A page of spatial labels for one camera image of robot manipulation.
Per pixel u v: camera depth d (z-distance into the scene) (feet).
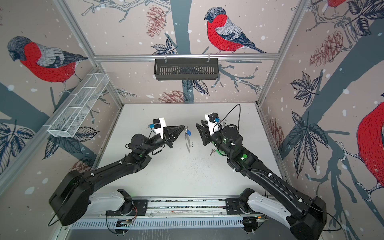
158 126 1.88
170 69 3.11
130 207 2.24
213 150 3.11
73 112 2.44
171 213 2.39
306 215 1.24
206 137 1.91
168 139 1.97
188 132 2.33
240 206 2.19
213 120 1.81
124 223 2.33
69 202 1.34
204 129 1.93
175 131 2.06
